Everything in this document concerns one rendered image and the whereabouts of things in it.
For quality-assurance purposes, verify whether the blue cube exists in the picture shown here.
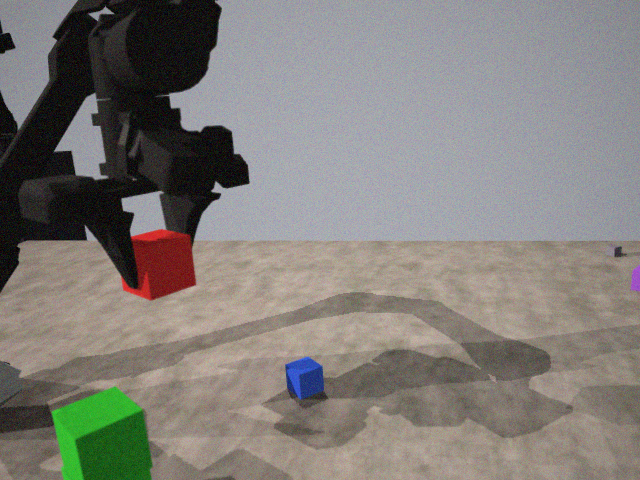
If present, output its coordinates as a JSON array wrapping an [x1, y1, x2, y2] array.
[[285, 357, 324, 399]]

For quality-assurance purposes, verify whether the red block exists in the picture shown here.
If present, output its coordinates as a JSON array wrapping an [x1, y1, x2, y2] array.
[[121, 229, 196, 301]]

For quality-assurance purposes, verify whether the small purple block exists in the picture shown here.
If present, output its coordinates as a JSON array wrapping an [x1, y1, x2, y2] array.
[[631, 266, 640, 291]]

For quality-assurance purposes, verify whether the green block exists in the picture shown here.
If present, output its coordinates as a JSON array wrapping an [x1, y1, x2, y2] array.
[[61, 466, 152, 480], [52, 387, 153, 480]]

